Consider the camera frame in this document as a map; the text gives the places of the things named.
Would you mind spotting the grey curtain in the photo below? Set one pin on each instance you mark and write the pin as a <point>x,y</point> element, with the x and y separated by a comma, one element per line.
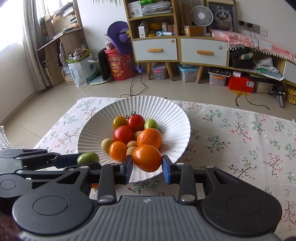
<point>34,46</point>

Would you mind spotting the cardboard box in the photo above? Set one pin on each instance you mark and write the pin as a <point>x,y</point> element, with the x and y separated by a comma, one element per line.
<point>193,30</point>

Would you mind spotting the small mandarin orange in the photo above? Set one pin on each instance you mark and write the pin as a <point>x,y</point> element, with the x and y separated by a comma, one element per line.
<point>118,150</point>

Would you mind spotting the purple hat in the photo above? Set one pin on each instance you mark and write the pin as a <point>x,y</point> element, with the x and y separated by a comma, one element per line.
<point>118,34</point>

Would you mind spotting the floral tablecloth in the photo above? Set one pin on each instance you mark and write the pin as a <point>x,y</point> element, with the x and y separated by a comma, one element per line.
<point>231,139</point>

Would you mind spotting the purple floor toy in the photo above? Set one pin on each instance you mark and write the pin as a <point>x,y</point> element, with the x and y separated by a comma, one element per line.
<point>139,69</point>

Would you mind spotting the yellow egg tray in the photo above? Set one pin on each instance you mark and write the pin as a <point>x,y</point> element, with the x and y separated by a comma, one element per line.
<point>291,95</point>

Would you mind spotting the black basket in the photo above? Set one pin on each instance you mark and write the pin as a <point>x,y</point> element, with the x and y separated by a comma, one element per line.
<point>241,63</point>

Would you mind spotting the red tomato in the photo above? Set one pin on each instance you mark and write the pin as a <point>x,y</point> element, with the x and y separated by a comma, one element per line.
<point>123,134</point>
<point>136,122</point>

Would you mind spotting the blue lid storage box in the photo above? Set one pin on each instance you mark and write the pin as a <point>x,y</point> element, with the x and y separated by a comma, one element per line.
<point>187,74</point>

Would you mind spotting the stack of papers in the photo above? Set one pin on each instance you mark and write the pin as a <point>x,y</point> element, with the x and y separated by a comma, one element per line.
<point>157,8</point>

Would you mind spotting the light green tomato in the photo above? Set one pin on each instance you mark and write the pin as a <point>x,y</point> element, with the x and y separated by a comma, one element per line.
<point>87,158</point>

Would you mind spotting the small white box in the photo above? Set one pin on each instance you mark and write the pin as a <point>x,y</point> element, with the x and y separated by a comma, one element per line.
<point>143,31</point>

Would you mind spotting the white blue thermometer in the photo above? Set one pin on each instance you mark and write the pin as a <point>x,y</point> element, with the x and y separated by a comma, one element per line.
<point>165,33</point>

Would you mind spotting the green plant leaves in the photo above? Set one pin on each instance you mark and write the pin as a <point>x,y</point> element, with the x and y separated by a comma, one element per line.
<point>106,1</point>

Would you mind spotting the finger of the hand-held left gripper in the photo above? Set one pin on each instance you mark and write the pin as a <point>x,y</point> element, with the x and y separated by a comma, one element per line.
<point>67,160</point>
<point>46,171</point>

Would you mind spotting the clear storage box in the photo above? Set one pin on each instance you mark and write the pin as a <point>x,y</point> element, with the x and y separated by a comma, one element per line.
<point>159,72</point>

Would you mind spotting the framed cat picture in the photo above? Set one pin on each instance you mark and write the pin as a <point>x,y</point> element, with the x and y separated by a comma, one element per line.
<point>222,15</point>

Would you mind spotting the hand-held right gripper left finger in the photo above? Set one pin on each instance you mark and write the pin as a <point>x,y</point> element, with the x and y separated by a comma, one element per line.
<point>126,170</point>

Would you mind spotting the grey quilted blanket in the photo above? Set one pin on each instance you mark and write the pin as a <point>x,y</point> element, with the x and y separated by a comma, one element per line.
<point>4,136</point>

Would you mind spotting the green lime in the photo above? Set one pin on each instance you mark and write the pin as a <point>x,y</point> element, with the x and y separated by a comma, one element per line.
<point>151,124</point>

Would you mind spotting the low wooden cabinet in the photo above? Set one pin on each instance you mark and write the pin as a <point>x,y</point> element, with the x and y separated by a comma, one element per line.
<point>290,71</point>

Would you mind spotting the yellow shelf item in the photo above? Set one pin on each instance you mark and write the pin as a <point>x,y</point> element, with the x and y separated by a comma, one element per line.
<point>154,26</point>

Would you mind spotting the plush toy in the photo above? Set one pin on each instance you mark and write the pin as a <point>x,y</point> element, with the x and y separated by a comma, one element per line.
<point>77,54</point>

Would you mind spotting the white wall socket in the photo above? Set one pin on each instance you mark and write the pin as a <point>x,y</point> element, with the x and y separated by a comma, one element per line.
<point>264,30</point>

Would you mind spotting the red bucket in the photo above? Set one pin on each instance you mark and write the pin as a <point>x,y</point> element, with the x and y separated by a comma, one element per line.
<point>120,67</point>

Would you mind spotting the black lid storage box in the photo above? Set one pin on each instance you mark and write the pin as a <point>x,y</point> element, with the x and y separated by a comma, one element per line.
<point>218,77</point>

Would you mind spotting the wooden shelf cabinet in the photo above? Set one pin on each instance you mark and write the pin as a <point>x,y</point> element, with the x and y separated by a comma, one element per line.
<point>178,20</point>

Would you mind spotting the yellow-green tomato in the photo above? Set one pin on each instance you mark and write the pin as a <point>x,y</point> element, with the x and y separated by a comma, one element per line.
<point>119,122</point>

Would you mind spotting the white printed box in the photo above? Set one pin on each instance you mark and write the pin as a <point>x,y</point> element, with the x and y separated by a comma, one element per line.
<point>135,9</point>

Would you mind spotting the orange tomato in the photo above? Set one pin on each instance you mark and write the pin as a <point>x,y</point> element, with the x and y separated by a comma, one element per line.
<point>147,158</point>

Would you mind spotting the white oval board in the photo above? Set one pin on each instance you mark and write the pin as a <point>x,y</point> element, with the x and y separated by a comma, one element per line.
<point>98,81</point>

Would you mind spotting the translucent storage box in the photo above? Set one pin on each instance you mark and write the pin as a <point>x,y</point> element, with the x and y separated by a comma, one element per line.
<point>263,87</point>

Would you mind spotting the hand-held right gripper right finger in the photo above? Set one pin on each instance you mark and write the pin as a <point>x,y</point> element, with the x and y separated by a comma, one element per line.
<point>168,170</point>

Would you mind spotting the red box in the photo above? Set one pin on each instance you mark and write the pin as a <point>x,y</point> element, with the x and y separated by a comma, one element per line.
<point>240,84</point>

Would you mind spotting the tan longan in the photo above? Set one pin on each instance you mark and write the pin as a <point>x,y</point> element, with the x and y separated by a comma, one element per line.
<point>130,151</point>
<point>131,144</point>
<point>138,134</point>
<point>107,145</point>

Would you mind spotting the white cabinet drawer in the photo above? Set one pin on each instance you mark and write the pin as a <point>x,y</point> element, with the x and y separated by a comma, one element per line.
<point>155,45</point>
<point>203,46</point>

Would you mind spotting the white desk fan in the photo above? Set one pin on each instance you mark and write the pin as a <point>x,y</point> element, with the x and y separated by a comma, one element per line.
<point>201,15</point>

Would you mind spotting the black tripod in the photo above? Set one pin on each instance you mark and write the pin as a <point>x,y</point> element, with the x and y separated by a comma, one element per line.
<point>280,95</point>

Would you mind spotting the black flat panel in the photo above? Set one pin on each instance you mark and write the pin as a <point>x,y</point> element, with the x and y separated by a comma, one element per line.
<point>104,66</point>

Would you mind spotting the white ribbed plate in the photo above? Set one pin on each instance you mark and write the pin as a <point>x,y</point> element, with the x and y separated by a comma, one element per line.
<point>171,120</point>

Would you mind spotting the pink cloth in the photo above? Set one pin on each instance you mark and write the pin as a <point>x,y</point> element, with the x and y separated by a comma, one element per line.
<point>240,38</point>

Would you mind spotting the white paper bag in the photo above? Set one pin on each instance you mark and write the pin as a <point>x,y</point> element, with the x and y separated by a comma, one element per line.
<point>82,73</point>

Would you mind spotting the large mandarin orange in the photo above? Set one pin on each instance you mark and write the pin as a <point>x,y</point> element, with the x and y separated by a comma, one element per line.
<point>149,138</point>

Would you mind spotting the wooden bookshelf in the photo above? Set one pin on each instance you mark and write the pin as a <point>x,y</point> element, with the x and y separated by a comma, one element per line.
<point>69,41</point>

